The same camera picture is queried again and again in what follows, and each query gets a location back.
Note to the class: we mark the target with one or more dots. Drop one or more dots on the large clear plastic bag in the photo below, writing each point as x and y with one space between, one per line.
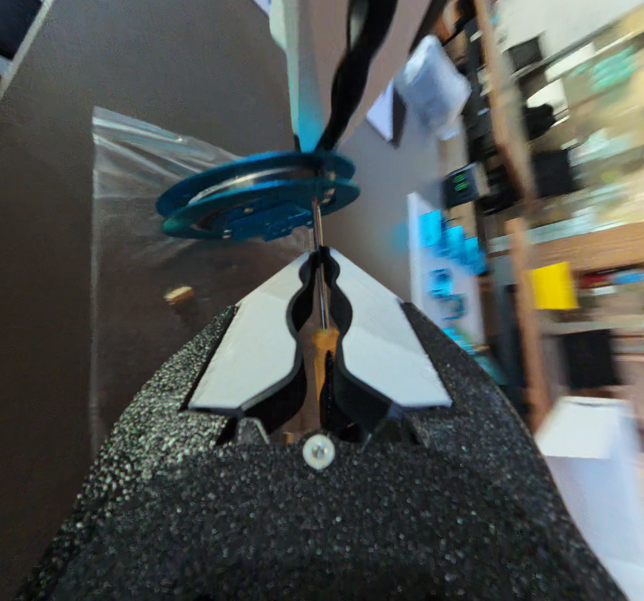
141 183

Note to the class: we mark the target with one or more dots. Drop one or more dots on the blue round turntable base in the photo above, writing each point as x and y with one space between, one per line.
226 209

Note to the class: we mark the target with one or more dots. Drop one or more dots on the grey desk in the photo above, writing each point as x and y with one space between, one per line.
151 58

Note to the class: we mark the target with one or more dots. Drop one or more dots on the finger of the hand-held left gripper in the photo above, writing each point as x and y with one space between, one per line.
307 58
397 17

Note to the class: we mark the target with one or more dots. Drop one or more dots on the small blue angle bracket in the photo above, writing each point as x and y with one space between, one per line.
441 281

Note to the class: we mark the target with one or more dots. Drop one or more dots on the wide blue perforated bracket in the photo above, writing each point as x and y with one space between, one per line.
458 342

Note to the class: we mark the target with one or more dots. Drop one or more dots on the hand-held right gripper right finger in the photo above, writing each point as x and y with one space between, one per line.
392 354

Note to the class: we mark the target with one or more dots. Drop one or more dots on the yellow tool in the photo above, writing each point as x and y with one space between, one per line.
324 354

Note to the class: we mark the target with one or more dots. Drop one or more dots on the white foam sheet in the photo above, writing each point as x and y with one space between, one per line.
420 309

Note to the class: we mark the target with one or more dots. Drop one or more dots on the dark device with green display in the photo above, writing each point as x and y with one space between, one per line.
463 186

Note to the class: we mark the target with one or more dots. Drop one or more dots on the brass standoff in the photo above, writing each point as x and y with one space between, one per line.
178 294

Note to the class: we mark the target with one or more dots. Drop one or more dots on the teal multi-hole metal bracket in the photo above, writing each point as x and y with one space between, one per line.
454 308

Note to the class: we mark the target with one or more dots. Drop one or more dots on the blue U-shaped servo bracket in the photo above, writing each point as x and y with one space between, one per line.
431 229
455 243
474 256

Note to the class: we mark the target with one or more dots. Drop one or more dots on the yellow tray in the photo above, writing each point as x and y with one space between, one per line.
553 287

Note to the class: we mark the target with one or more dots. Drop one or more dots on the white wrapped grey bundle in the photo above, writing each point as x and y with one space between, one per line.
432 88

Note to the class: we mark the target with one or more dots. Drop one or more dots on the black flat plate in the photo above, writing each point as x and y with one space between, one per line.
399 118

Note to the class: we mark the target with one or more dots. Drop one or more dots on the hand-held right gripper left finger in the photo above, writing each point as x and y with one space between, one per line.
246 354

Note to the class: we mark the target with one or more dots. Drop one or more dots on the wood-edged desk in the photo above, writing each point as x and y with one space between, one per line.
578 246
503 108

